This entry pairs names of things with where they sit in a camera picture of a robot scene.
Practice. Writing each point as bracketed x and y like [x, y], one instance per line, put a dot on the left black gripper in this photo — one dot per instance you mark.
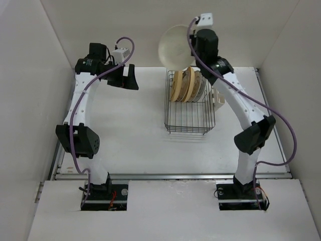
[131, 84]

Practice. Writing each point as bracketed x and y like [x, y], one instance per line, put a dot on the tan plate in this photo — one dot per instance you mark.
[176, 85]

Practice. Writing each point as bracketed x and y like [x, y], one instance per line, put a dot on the cream white plate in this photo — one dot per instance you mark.
[173, 49]

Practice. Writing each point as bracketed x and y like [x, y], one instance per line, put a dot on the brown patterned plate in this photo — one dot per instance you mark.
[184, 86]

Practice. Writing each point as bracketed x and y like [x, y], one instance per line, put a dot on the yellow plate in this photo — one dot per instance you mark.
[191, 72]

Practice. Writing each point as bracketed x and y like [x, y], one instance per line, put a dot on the green rimmed plate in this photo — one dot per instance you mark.
[197, 83]

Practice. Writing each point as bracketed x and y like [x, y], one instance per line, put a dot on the white plate blue rings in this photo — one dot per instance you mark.
[201, 88]

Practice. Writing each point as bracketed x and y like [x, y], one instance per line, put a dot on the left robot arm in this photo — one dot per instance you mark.
[75, 134]

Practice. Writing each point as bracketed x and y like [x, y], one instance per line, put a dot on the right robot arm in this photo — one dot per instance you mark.
[256, 126]

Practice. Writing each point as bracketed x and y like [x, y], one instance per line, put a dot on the beige cutlery holder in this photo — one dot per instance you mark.
[218, 99]

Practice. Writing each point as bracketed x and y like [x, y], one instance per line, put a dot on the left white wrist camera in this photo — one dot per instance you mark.
[120, 54]

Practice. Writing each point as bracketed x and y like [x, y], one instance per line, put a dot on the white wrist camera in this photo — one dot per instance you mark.
[205, 21]
[120, 54]

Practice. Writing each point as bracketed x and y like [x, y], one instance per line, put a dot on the black wire dish rack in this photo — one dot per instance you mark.
[189, 117]

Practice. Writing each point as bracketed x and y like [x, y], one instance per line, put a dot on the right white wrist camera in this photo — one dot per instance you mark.
[205, 21]

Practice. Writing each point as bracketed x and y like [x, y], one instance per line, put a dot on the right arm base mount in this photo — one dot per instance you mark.
[232, 197]

